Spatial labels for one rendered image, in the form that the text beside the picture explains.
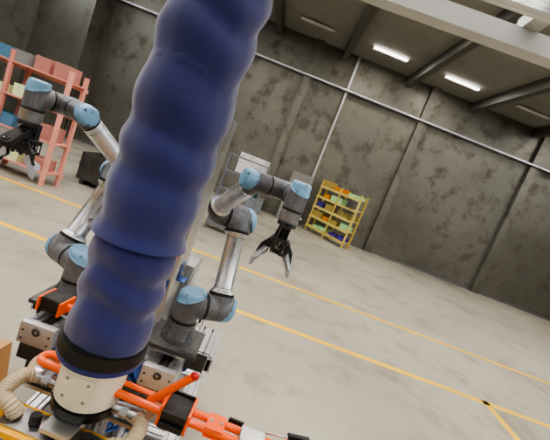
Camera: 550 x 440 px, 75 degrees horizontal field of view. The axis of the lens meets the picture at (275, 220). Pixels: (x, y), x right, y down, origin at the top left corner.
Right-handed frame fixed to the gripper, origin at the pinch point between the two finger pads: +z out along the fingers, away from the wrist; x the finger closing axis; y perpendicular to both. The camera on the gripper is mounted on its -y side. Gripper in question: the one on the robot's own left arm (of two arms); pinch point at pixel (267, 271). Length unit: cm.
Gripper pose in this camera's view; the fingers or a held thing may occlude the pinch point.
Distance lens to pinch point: 136.6
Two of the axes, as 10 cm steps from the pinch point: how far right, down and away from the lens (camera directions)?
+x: 9.3, 3.6, 0.4
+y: -0.1, 1.5, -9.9
